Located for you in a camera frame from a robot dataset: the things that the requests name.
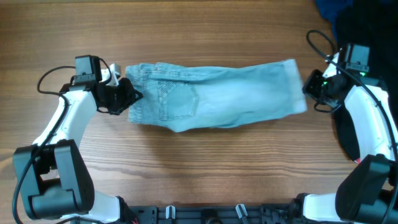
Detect light blue denim shorts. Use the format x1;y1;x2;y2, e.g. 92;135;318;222
126;59;307;133

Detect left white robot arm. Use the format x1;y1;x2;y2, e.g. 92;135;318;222
12;55;143;223

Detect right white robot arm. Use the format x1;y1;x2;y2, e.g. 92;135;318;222
303;44;397;223

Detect black garment pile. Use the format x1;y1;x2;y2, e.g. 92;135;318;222
333;0;398;162

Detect dark blue garment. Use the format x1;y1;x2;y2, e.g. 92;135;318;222
315;0;354;23

